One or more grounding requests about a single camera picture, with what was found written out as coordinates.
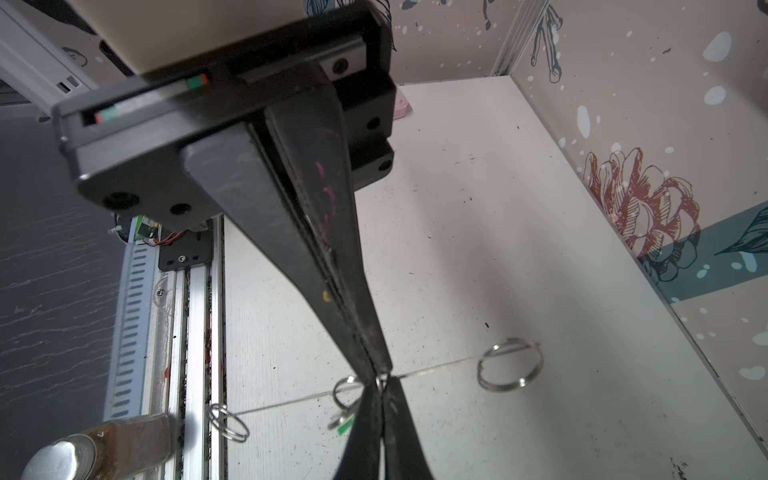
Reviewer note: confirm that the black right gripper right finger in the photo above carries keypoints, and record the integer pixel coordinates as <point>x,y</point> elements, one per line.
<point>404,456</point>

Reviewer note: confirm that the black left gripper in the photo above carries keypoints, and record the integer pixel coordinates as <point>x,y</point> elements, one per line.
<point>123,145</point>

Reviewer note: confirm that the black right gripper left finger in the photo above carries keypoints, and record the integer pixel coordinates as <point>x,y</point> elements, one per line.
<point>362,454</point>

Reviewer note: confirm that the green capped key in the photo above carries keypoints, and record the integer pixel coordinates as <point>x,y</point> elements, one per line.
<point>343,419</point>

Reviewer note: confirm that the silver push button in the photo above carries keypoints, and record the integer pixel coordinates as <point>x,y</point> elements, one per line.
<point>116,449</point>

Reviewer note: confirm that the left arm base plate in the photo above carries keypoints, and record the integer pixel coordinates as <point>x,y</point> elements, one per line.
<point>189,249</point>

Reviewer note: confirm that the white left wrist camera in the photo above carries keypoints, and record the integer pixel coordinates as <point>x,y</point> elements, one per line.
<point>150,34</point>

